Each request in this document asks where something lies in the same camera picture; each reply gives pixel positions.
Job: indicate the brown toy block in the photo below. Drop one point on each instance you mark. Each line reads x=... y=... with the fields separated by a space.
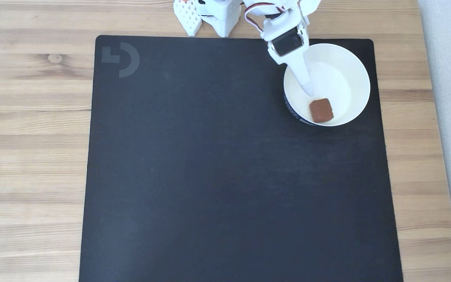
x=321 y=111

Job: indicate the white bowl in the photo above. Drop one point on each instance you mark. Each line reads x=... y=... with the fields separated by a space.
x=347 y=78

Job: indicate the black desk mat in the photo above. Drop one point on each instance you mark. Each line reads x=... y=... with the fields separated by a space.
x=210 y=176

